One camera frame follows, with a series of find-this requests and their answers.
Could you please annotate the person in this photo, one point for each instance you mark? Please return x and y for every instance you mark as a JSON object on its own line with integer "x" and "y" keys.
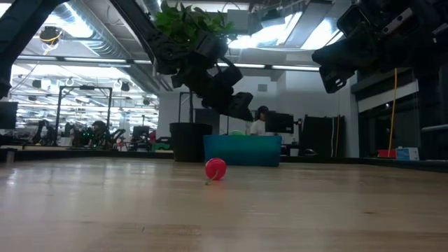
{"x": 99, "y": 127}
{"x": 259, "y": 126}

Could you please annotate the grey wall vent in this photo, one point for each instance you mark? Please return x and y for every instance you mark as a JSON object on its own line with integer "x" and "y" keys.
{"x": 262, "y": 87}

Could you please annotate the red box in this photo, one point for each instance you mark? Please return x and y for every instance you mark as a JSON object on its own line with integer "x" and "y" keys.
{"x": 386, "y": 154}

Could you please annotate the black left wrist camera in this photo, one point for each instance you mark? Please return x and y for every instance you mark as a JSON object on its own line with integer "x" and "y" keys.
{"x": 230, "y": 76}

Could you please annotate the teal plastic tupperware container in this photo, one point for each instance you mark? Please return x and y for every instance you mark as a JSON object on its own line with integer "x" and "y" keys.
{"x": 245, "y": 150}

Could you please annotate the black tall stand frame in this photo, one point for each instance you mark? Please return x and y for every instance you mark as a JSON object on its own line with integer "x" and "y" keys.
{"x": 59, "y": 112}

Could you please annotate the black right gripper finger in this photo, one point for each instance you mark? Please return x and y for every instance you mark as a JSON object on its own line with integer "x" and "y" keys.
{"x": 350, "y": 52}

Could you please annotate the dark wall screen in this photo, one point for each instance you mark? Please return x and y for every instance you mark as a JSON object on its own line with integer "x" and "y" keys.
{"x": 280, "y": 122}

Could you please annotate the small dark office monitor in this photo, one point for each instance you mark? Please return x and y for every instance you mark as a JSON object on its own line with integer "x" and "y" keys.
{"x": 140, "y": 132}

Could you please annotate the black background station frame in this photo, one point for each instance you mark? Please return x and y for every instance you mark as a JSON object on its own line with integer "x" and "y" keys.
{"x": 180, "y": 105}

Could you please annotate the black standing panels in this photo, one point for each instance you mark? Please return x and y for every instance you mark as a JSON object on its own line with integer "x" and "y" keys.
{"x": 322, "y": 136}

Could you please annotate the grey metal post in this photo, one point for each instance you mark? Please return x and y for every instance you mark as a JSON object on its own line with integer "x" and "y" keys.
{"x": 10, "y": 155}

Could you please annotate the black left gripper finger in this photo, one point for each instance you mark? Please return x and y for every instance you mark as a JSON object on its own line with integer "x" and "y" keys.
{"x": 241, "y": 105}

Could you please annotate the green potted plant black pot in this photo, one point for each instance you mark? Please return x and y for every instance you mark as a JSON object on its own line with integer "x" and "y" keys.
{"x": 189, "y": 140}

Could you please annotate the green background box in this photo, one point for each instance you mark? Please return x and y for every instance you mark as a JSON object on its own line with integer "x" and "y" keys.
{"x": 161, "y": 144}

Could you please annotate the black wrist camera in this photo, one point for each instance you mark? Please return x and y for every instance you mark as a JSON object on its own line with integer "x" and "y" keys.
{"x": 353, "y": 19}
{"x": 230, "y": 76}

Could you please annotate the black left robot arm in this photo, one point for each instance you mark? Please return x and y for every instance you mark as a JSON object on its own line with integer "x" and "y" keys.
{"x": 140, "y": 24}

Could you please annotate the small red toy cherry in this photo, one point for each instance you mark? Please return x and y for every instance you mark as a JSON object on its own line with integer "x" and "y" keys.
{"x": 215, "y": 168}

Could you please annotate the white and blue box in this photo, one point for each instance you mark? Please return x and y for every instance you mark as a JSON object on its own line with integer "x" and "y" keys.
{"x": 407, "y": 154}

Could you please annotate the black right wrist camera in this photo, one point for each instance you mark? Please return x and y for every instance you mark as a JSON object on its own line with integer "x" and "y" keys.
{"x": 353, "y": 19}

